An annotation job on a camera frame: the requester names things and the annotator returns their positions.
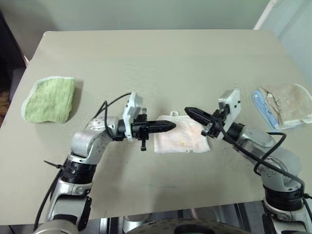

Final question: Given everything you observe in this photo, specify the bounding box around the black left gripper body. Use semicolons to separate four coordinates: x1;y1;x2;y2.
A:
131;108;150;152

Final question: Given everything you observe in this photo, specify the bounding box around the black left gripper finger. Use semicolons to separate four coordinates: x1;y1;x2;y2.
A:
147;119;177;128
147;126;176;134

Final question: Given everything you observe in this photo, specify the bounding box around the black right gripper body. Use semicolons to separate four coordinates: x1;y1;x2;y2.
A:
201;108;231;140

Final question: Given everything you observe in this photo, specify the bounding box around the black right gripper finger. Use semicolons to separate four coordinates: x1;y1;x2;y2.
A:
184;106;214;120
185;110;211;127

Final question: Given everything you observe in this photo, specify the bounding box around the pale pink towel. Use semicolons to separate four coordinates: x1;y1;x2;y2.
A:
154;111;211;154

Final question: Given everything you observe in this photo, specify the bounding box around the folded beige towel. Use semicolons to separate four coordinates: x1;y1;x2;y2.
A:
258;83;312;129

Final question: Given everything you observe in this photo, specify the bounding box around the folded green towel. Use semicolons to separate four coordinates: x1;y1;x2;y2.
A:
21;76;76;124

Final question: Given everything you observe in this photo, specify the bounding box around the black zip tie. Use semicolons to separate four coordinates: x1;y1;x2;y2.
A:
43;160;64;170

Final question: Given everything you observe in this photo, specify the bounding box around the white pole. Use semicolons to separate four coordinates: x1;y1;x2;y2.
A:
253;0;279;30

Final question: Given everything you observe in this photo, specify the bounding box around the dark furniture beside table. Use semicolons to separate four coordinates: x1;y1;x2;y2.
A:
0;9;31;127

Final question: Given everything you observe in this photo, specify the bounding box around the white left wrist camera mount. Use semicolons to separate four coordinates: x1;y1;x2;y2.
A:
121;91;143;141

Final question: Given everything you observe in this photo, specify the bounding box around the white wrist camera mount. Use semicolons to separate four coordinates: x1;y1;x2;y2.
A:
218;87;242;141
121;91;143;141

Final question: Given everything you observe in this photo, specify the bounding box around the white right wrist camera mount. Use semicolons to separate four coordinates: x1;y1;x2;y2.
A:
218;87;242;141

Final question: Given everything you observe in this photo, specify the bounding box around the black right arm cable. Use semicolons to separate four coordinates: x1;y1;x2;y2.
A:
214;112;312;203

